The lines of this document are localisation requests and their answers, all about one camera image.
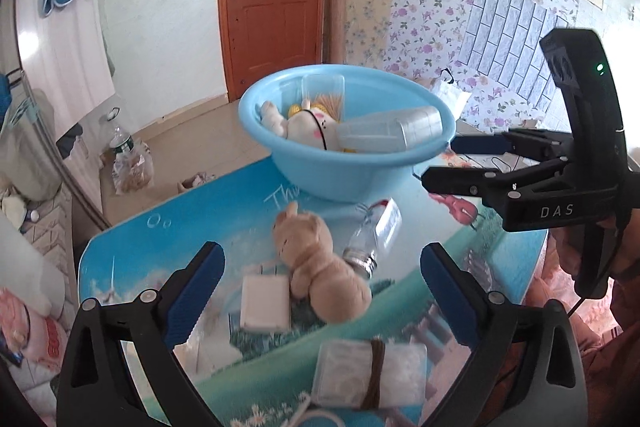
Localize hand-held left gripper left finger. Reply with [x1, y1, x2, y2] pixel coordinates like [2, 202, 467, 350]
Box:
[56, 241, 226, 427]

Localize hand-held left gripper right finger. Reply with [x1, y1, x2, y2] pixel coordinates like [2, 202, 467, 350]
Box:
[420, 242, 588, 427]

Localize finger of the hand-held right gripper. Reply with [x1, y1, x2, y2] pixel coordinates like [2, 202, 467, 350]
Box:
[421, 157, 572, 208]
[450, 129, 572, 162]

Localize translucent plastic container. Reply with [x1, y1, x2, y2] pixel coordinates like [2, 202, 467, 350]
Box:
[336, 106, 445, 154]

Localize crushed plastic water bottle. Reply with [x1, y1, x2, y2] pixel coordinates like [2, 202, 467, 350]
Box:
[342, 199, 403, 281]

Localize brown hair tie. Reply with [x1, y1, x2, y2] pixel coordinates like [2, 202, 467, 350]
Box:
[361, 338, 389, 410]

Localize beige teddy bear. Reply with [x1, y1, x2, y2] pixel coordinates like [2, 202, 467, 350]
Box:
[272, 202, 373, 324]

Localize clear box with band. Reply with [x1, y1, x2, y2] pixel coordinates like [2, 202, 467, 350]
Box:
[312, 339, 429, 410]

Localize light blue plastic basin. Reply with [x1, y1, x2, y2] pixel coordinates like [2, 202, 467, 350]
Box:
[238, 64, 457, 202]

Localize clear toothpick box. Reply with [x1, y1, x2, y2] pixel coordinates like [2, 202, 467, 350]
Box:
[301, 74, 347, 115]

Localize white plush toy yellow hat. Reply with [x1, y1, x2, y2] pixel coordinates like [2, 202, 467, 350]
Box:
[259, 99, 347, 152]

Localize scenery printed desktop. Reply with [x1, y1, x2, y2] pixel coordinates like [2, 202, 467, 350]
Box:
[77, 152, 551, 427]

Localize person's right hand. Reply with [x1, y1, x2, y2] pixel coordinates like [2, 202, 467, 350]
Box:
[555, 209, 640, 282]

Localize white plastic bag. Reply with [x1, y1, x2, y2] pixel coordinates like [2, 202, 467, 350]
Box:
[432, 69, 474, 118]

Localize white power adapter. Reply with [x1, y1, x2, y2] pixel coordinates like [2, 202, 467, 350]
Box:
[240, 263, 292, 331]

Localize pink fuzzy cloth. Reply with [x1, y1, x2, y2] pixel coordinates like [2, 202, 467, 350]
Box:
[525, 227, 617, 360]

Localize small cardboard box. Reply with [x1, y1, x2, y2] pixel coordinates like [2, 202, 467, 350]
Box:
[176, 172, 217, 194]

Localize clear bag brown contents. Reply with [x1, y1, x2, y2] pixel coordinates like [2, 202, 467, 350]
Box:
[112, 147, 154, 196]

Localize pink plastic jar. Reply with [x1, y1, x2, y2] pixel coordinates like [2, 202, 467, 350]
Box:
[0, 289, 69, 364]

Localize clear water jug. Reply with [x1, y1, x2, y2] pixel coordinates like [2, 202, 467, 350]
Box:
[101, 107, 147, 160]

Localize dark cloth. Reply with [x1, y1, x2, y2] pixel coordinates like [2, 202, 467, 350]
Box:
[57, 124, 87, 158]

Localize cream cloth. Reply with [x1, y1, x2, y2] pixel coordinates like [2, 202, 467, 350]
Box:
[0, 194, 29, 229]

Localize grey cloth bag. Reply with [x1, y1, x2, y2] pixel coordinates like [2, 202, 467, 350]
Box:
[0, 92, 64, 200]

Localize brown wooden door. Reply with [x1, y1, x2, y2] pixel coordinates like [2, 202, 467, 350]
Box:
[217, 0, 329, 102]

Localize light wood wardrobe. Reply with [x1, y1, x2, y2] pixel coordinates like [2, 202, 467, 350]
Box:
[14, 0, 119, 144]

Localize brick pattern wall sticker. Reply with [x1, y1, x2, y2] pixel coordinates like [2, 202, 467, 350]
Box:
[457, 0, 582, 104]

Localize white cord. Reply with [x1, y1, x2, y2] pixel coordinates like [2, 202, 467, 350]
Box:
[287, 399, 347, 427]

